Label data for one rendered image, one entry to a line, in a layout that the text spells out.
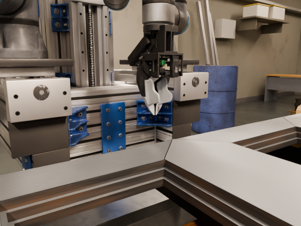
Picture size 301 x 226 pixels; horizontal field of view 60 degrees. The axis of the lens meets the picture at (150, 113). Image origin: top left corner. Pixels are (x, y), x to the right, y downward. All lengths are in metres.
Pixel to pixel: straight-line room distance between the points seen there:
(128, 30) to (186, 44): 1.34
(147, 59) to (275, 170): 0.35
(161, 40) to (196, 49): 4.96
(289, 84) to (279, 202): 6.75
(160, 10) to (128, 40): 3.90
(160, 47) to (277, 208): 0.39
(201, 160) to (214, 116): 3.25
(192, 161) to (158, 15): 0.32
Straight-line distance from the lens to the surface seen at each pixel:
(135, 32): 4.59
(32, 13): 0.79
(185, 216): 0.79
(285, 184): 0.44
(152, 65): 0.59
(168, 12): 0.61
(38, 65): 0.71
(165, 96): 0.64
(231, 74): 3.75
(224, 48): 6.24
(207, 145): 0.57
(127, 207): 0.68
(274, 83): 7.26
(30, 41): 0.76
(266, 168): 0.49
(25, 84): 0.62
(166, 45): 0.61
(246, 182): 0.42
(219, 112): 3.73
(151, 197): 0.72
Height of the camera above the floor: 1.03
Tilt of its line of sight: 11 degrees down
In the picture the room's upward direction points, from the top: straight up
